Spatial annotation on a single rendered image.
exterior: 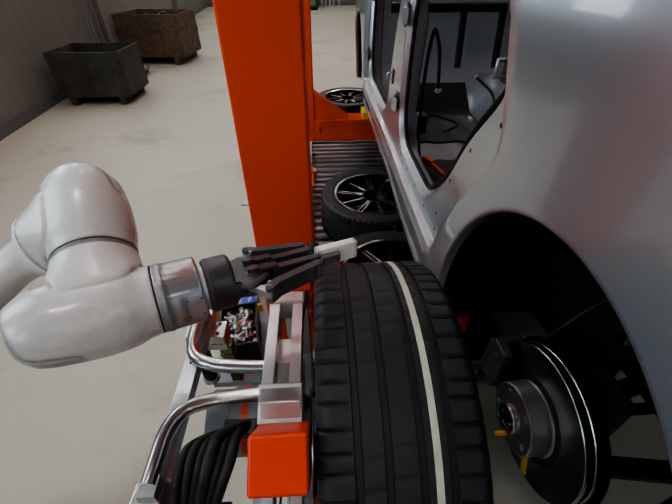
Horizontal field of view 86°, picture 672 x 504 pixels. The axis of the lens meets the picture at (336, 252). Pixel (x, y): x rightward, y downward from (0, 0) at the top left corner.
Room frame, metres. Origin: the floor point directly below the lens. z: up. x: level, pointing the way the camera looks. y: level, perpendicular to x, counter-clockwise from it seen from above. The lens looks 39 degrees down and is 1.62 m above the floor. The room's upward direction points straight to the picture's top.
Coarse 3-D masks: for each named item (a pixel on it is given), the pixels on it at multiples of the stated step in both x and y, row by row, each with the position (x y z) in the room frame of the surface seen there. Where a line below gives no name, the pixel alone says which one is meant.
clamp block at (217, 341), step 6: (216, 324) 0.56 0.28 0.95; (222, 324) 0.56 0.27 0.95; (228, 324) 0.57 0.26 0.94; (216, 330) 0.54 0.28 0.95; (222, 330) 0.54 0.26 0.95; (228, 330) 0.56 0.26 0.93; (186, 336) 0.52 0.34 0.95; (216, 336) 0.52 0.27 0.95; (222, 336) 0.52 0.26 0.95; (228, 336) 0.55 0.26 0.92; (210, 342) 0.52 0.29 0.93; (216, 342) 0.52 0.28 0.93; (222, 342) 0.52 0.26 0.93; (228, 342) 0.54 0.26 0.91; (210, 348) 0.52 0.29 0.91; (216, 348) 0.52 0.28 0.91; (222, 348) 0.52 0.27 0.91
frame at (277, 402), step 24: (288, 312) 0.46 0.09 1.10; (288, 336) 0.61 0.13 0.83; (264, 360) 0.34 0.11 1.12; (312, 360) 0.61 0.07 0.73; (264, 384) 0.30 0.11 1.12; (288, 384) 0.30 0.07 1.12; (312, 384) 0.57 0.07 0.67; (264, 408) 0.27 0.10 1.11; (288, 408) 0.27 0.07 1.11; (312, 408) 0.51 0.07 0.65; (312, 456) 0.40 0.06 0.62; (312, 480) 0.34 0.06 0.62
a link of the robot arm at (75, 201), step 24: (72, 168) 0.46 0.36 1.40; (96, 168) 0.48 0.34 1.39; (48, 192) 0.41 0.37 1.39; (72, 192) 0.41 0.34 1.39; (96, 192) 0.42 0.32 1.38; (120, 192) 0.46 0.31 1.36; (24, 216) 0.39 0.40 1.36; (48, 216) 0.38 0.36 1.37; (72, 216) 0.38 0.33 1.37; (96, 216) 0.38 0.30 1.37; (120, 216) 0.41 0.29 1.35; (24, 240) 0.36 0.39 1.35; (48, 240) 0.36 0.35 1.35; (72, 240) 0.35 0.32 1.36; (0, 264) 0.37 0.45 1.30; (24, 264) 0.36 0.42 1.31; (0, 288) 0.35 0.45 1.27
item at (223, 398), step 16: (192, 400) 0.33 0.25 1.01; (208, 400) 0.33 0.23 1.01; (224, 400) 0.34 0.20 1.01; (240, 400) 0.34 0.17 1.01; (256, 400) 0.34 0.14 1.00; (176, 416) 0.31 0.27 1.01; (160, 432) 0.28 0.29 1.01; (160, 448) 0.25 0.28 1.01; (160, 464) 0.23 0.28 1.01; (144, 480) 0.21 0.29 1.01; (160, 480) 0.21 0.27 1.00; (144, 496) 0.19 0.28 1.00
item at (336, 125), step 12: (324, 108) 2.74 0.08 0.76; (336, 108) 2.79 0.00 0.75; (324, 120) 2.72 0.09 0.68; (336, 120) 2.73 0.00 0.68; (348, 120) 2.73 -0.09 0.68; (360, 120) 2.74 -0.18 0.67; (324, 132) 2.72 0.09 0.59; (336, 132) 2.73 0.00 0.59; (348, 132) 2.73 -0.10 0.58; (360, 132) 2.74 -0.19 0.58; (372, 132) 2.74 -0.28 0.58
